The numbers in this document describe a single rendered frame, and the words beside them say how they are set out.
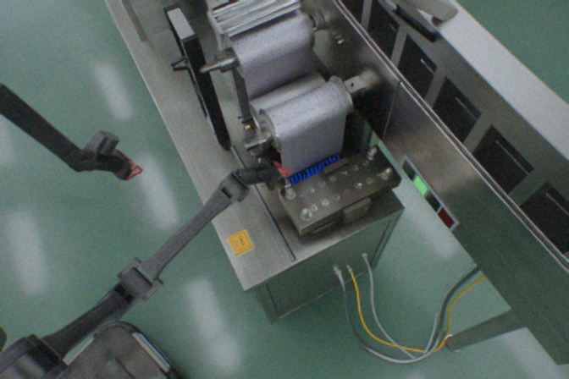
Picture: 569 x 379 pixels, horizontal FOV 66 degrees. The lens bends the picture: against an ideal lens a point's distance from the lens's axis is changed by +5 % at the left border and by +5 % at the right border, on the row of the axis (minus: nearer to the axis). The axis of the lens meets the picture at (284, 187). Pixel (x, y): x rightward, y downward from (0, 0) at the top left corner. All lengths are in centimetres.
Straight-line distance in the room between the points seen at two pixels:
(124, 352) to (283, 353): 76
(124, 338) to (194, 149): 101
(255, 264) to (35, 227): 177
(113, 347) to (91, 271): 58
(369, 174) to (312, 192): 21
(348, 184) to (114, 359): 138
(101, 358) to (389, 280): 149
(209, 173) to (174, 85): 48
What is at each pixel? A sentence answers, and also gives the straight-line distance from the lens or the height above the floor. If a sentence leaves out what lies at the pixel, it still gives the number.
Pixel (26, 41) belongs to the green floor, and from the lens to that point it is 396.
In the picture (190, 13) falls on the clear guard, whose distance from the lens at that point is 221.
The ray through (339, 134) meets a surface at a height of 115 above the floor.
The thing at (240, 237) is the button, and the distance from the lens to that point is 152.
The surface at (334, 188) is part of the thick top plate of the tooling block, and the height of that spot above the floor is 103.
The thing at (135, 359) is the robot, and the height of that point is 24.
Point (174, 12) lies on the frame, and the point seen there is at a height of 144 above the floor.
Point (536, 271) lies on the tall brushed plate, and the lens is 114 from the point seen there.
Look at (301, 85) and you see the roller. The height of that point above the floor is 123.
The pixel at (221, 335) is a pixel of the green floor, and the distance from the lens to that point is 240.
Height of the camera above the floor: 234
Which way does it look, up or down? 63 degrees down
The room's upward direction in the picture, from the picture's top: 7 degrees counter-clockwise
